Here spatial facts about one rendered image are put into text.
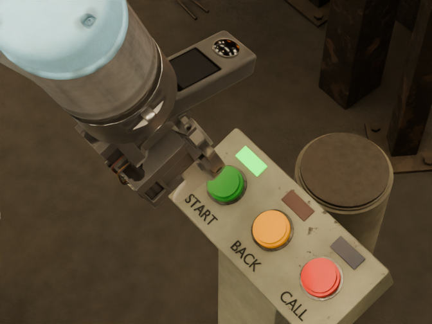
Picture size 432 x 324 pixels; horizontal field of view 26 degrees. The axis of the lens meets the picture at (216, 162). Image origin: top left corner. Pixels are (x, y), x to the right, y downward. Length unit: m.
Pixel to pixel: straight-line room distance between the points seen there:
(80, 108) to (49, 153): 1.11
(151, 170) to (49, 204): 0.93
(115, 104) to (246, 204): 0.34
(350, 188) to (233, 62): 0.34
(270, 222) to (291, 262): 0.05
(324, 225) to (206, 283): 0.68
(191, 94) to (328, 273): 0.26
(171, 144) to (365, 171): 0.38
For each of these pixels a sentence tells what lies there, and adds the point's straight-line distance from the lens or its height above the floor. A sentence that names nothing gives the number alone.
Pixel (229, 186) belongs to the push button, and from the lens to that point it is 1.01.
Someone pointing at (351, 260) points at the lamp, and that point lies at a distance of 0.97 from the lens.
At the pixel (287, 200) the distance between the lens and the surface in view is 1.00.
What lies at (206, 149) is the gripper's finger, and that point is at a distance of 0.86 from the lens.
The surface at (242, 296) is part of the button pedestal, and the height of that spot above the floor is 0.48.
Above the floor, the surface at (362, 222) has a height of 0.49.
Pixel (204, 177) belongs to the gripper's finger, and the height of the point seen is 0.69.
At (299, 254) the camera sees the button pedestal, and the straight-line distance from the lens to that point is 0.99.
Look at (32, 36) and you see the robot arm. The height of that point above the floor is 0.99.
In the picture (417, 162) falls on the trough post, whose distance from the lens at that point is 1.80.
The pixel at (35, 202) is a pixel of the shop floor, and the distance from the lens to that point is 1.76.
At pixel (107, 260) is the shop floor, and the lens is 1.67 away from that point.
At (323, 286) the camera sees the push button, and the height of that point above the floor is 0.61.
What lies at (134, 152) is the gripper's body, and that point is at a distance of 0.82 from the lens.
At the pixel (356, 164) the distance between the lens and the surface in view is 1.15.
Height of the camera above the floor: 1.46
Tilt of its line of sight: 55 degrees down
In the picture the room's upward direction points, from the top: straight up
